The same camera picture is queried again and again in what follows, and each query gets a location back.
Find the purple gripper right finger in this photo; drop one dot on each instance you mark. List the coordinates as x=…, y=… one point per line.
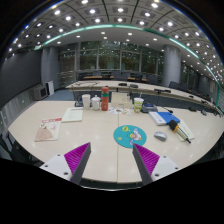
x=151, y=166

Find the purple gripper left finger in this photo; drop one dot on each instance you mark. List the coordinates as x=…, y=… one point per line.
x=69, y=166

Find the grey computer mouse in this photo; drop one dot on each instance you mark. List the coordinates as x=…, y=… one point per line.
x=160, y=136

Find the round teal mouse pad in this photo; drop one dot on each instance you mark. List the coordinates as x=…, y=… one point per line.
x=128, y=135

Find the red and white booklet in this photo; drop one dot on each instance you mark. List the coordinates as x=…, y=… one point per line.
x=48, y=130

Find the black yellow microphone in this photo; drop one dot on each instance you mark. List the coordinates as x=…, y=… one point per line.
x=176, y=129

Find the white book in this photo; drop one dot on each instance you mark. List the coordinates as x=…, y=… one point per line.
x=158, y=118

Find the white paper under microphone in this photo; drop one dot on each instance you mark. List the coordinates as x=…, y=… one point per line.
x=186, y=130

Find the white paper document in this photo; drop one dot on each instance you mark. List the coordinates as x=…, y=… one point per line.
x=73, y=114

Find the blue folder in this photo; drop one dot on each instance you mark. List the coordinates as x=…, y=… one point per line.
x=166, y=117

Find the dark desk device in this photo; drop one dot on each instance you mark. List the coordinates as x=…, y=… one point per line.
x=146, y=108

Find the colourful leaflet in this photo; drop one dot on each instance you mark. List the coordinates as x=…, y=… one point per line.
x=119, y=111

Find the green drink cup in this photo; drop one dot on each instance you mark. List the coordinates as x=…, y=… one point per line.
x=138, y=102

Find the white paper cup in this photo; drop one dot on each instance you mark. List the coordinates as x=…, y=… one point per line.
x=86, y=101

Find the white lidded mug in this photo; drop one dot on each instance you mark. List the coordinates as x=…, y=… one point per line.
x=96, y=102

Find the brown cardboard box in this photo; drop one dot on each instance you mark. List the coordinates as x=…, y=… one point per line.
x=121, y=100

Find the red thermos bottle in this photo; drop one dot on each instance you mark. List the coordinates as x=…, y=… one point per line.
x=104, y=98

